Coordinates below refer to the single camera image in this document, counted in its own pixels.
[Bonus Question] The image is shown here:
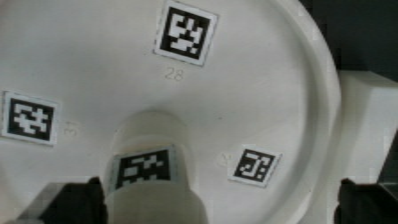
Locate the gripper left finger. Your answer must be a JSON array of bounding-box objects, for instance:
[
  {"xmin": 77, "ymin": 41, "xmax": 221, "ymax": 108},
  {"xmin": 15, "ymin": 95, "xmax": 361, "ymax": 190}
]
[{"xmin": 16, "ymin": 177, "xmax": 109, "ymax": 224}]

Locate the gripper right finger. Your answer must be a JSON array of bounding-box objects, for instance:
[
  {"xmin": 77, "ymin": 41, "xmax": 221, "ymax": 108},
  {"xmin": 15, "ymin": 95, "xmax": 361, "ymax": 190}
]
[{"xmin": 338, "ymin": 179, "xmax": 398, "ymax": 224}]

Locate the white cylindrical table leg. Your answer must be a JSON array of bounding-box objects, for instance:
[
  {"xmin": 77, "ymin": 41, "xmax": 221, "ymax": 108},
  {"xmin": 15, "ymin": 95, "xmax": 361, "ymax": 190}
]
[{"xmin": 105, "ymin": 111, "xmax": 208, "ymax": 224}]

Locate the white round table top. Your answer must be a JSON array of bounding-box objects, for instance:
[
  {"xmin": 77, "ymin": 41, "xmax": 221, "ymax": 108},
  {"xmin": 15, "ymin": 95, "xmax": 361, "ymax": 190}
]
[{"xmin": 0, "ymin": 0, "xmax": 342, "ymax": 224}]

